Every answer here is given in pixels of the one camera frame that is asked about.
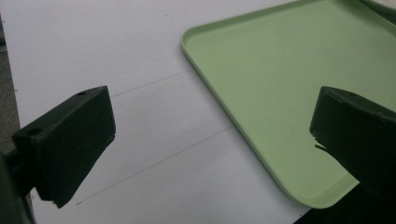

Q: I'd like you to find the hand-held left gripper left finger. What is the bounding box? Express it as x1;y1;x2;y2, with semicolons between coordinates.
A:
11;85;117;209

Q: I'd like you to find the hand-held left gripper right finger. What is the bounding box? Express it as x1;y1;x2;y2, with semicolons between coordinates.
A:
309;86;396;200

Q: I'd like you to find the light green plastic tray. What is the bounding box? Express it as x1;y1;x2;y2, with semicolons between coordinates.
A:
179;0;396;209

